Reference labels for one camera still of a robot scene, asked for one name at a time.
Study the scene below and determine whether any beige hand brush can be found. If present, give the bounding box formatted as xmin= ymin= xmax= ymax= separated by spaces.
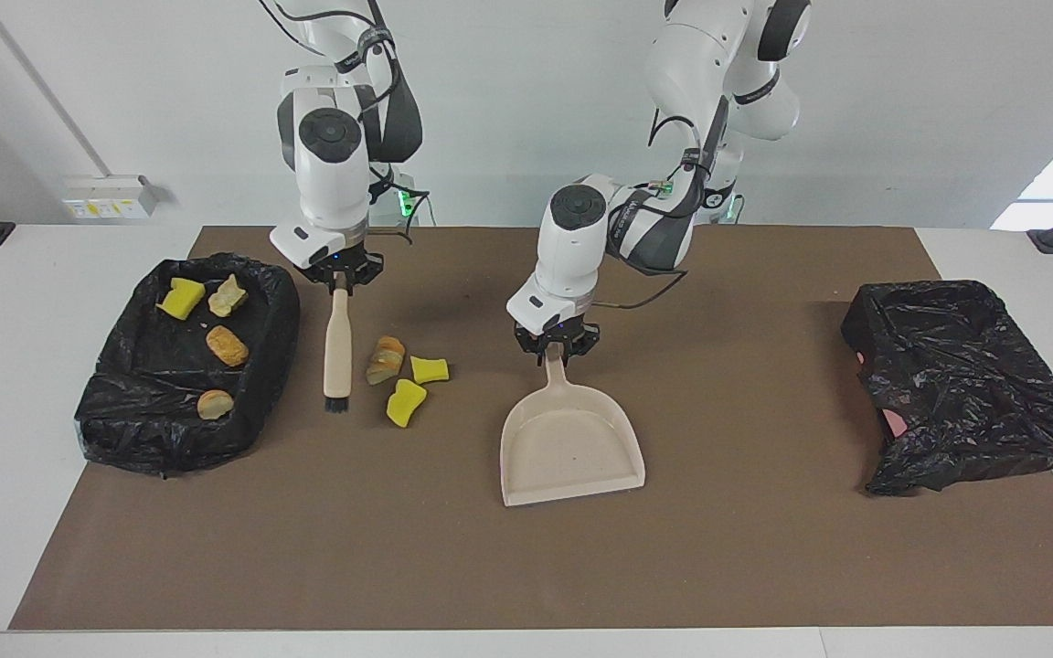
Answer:
xmin=323 ymin=285 xmax=354 ymax=414

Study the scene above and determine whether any sliced orange baguette piece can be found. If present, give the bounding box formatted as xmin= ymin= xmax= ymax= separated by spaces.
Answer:
xmin=366 ymin=336 xmax=406 ymax=387

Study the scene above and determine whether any beige plastic dustpan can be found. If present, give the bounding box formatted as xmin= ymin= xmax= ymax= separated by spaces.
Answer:
xmin=499 ymin=352 xmax=646 ymax=508

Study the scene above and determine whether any pale bread chunk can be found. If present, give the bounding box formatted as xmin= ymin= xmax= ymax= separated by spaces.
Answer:
xmin=207 ymin=274 xmax=249 ymax=318

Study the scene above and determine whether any brown bread roll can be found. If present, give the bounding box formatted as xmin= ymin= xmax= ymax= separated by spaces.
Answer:
xmin=206 ymin=325 xmax=250 ymax=368

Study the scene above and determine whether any curved yellow sponge piece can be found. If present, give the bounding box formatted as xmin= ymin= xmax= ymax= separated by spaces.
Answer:
xmin=387 ymin=378 xmax=429 ymax=429

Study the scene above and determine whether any notched yellow sponge piece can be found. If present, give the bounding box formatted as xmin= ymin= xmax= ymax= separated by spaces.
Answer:
xmin=157 ymin=278 xmax=207 ymax=321

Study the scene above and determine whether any open bin with black bag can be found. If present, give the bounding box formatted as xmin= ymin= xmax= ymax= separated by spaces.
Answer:
xmin=74 ymin=253 xmax=302 ymax=478

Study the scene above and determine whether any pink bin under bag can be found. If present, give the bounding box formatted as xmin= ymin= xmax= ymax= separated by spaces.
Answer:
xmin=851 ymin=347 xmax=911 ymax=438

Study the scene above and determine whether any crumpled black trash bag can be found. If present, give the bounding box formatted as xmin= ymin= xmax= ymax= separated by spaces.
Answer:
xmin=840 ymin=280 xmax=1053 ymax=496

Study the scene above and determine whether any brown table mat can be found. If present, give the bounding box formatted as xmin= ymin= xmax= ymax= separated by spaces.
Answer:
xmin=8 ymin=226 xmax=1053 ymax=631

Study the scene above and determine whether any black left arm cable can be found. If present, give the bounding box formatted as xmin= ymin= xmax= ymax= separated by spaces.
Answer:
xmin=590 ymin=101 xmax=715 ymax=312

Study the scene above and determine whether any white wall socket box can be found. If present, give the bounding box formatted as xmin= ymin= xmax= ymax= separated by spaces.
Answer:
xmin=63 ymin=175 xmax=160 ymax=220

